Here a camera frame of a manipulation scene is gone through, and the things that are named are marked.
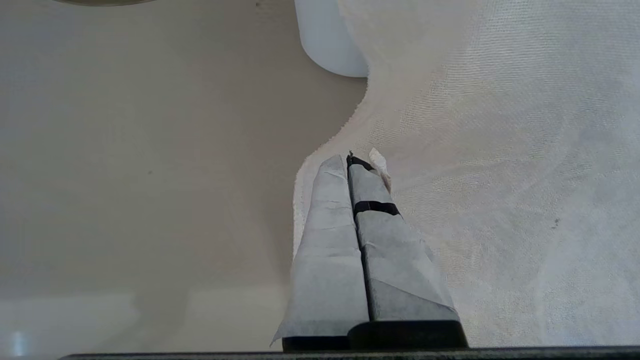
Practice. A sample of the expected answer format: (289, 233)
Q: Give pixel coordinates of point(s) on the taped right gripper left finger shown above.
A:
(325, 260)

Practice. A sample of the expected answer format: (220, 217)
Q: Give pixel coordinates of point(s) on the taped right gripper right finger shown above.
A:
(400, 280)

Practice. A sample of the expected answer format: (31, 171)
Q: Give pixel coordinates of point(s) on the white woven cloth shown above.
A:
(500, 150)

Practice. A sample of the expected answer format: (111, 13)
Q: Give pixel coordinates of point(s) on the white cylindrical container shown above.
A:
(327, 35)

